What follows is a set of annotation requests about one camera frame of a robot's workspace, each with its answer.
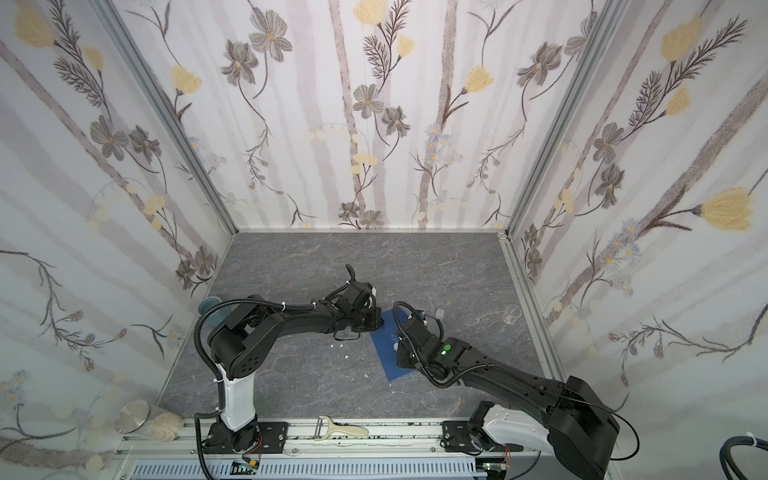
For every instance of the cream handled peeler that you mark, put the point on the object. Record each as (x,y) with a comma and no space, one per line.
(326,428)

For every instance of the glass jar with metal lid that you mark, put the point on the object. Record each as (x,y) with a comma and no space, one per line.
(148,421)

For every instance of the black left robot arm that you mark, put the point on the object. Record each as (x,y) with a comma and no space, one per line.
(234,338)

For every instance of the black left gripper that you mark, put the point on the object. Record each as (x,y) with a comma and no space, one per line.
(372,318)

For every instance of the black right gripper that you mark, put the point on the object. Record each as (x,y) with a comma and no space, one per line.
(405,346)

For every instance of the dark blue envelope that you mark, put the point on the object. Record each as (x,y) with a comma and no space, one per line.
(383,340)

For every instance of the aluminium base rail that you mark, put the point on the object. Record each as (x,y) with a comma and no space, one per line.
(407,448)

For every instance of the clear glass cup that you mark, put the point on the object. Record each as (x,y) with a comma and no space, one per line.
(512,314)

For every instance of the teal ceramic cup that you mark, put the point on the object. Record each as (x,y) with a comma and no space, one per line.
(207,304)

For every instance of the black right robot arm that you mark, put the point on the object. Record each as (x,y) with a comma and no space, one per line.
(581,429)

